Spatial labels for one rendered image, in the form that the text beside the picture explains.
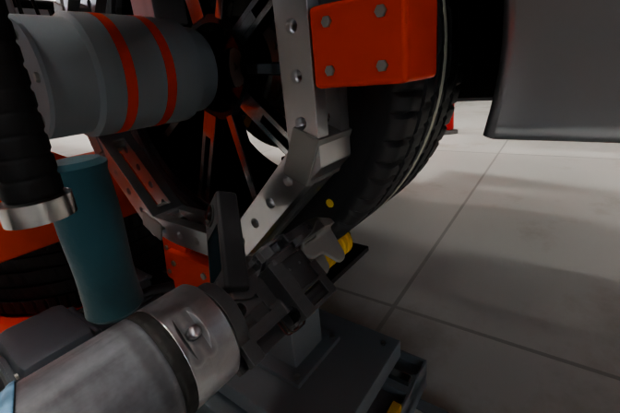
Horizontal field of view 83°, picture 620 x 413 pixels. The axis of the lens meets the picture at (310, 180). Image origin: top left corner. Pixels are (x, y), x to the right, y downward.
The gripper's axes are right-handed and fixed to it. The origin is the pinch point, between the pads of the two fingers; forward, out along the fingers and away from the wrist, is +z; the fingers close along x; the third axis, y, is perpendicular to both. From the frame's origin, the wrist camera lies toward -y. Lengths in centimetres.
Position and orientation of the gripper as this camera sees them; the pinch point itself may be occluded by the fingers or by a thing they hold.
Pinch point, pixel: (322, 221)
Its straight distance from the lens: 46.7
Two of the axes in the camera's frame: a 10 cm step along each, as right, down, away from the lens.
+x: 5.0, -6.0, -6.3
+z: 5.9, -2.9, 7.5
